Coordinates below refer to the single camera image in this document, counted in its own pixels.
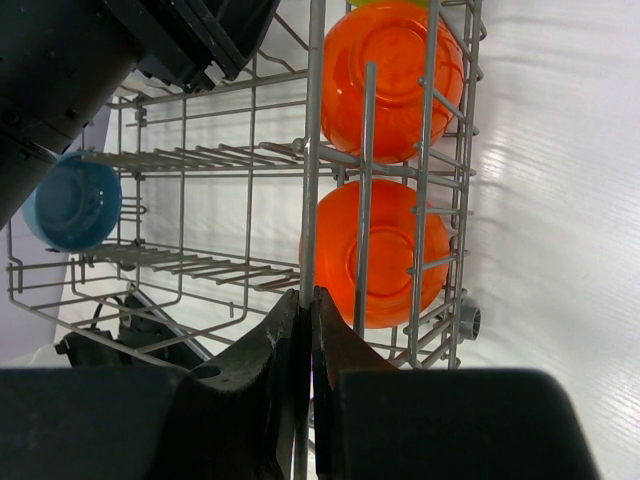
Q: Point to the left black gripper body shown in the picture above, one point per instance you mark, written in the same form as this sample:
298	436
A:
174	42

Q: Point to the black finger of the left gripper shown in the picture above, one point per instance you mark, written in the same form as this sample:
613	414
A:
230	31

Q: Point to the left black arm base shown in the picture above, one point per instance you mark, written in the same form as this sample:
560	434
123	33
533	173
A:
133	331

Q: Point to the white square dish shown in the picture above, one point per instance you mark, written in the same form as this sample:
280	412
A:
362	3

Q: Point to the blue bowl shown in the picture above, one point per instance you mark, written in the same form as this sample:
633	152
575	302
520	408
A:
76	205

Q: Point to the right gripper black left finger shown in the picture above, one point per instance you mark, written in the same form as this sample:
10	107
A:
230	418

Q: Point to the orange bowl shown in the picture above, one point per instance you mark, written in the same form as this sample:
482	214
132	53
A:
391	251
394	36

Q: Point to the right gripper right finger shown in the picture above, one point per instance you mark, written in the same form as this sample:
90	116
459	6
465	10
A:
450	425

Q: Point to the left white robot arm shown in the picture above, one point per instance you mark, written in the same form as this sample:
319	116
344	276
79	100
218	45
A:
61	60

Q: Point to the grey wire dish rack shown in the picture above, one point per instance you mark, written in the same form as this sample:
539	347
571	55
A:
263	230

